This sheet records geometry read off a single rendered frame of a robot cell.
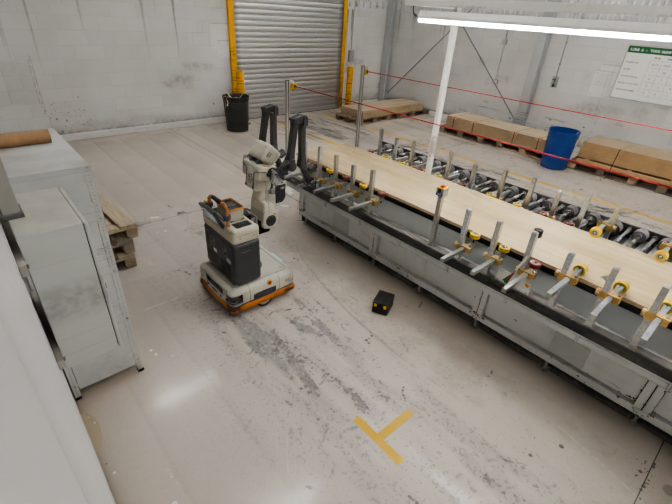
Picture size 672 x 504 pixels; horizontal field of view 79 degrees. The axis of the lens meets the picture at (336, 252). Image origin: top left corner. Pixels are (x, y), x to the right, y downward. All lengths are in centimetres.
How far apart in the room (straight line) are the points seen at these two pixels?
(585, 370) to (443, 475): 138
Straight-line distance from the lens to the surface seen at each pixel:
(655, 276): 354
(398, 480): 275
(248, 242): 337
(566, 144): 867
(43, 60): 894
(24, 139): 304
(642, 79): 1003
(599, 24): 306
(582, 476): 318
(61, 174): 258
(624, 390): 356
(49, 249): 170
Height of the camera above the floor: 234
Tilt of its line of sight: 31 degrees down
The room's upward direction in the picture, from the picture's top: 4 degrees clockwise
